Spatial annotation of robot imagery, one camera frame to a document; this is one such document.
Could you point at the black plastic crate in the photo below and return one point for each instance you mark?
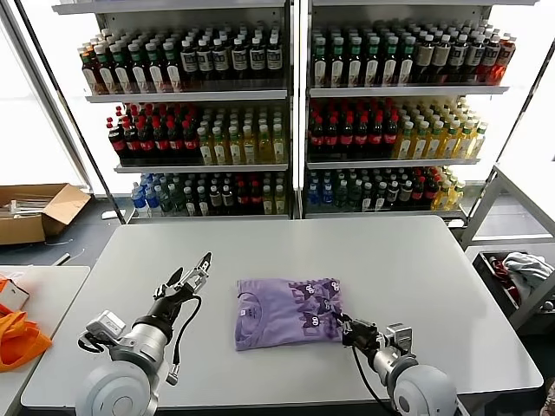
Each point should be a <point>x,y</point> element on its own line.
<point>487,277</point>

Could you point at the open cardboard box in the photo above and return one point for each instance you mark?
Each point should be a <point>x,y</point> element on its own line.
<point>21,229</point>

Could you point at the dark drink bottle beige label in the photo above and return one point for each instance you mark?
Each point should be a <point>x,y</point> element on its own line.
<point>426,58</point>
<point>442,58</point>

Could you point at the white box orange trim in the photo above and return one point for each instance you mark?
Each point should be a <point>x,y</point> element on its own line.
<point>14,297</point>

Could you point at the blue water bottle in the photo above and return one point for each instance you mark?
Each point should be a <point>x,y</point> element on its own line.
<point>138,203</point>
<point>313,199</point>
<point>152,202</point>
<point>328,199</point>

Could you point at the purple t-shirt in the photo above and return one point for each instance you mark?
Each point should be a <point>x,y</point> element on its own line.
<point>269,320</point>

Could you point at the yellow juice bottle green label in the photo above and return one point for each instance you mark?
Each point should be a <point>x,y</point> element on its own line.
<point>479,144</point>
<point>220,151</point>
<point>234,151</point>
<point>465,144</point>
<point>443,198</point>
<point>205,151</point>
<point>435,144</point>
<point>278,148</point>
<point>278,200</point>
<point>267,202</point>
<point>420,147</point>
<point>451,144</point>
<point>264,148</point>
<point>457,196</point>
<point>405,147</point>
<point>249,148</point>

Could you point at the grey metal shelf rack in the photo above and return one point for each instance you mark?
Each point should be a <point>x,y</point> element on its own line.
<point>186,95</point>
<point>407,91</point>

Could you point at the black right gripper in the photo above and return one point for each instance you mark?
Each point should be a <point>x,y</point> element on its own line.
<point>364,334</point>

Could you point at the small white floor object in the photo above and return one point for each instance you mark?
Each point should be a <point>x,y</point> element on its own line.
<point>108,214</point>

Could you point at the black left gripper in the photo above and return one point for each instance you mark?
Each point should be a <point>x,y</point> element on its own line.
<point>165,310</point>

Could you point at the red tea bottle white cap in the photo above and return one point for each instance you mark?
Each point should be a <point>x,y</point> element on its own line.
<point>506,60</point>
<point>89,73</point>

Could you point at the dark bottle white label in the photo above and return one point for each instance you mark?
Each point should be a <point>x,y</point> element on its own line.
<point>202,200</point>
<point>406,194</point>
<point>214,198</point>
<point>393,194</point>
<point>381,196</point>
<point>189,200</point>
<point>227,198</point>

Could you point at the orange cloth bag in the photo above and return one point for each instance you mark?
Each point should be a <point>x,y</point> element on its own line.
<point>17,342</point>

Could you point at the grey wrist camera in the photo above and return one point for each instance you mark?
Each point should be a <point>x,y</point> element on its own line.
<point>106,323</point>
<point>401,336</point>

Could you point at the dark drink bottle black-white label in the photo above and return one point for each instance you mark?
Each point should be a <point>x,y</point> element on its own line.
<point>188,60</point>
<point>459,58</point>
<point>272,57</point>
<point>204,60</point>
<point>220,60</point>
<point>491,58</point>
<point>475,58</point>
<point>238,57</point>
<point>256,57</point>

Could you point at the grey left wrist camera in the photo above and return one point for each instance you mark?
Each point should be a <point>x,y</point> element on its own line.
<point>106,323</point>

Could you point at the red garment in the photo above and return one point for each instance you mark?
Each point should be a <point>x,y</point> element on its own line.
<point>502,273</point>

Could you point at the dark window frame post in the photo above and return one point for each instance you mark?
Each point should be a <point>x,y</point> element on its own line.
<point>525,105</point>
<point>67,108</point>

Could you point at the white plastic strips bundle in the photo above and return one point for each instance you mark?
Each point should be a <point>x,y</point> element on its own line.
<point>26,207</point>

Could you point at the white grey garment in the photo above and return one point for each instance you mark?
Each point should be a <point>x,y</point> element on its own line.
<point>529,269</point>

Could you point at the cola bottle red cap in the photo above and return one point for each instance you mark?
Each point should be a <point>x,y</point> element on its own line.
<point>131,146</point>
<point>377,139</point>
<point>160,146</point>
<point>189,144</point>
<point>175,144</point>
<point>145,146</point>
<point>317,140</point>
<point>115,144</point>
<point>347,140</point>
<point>255,199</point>
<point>391,139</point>
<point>362,140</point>
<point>332,140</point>
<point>419,194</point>
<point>432,193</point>
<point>242,199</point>

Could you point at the white flat strip piece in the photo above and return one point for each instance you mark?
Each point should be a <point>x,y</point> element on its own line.
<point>63,258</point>

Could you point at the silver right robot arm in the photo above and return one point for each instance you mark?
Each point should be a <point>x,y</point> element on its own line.
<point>420,390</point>

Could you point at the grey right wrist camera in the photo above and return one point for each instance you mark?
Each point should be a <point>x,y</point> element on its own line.
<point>401,336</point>

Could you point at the dark drink bottle green-white label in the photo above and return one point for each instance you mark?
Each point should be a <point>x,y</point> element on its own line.
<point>321,64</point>
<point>390,64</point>
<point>138,73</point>
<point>373,64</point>
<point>121,75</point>
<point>173,73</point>
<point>155,73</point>
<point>105,75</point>
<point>338,64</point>
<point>406,64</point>
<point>355,64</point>

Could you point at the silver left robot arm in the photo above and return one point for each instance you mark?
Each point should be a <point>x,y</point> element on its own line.
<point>117,390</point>

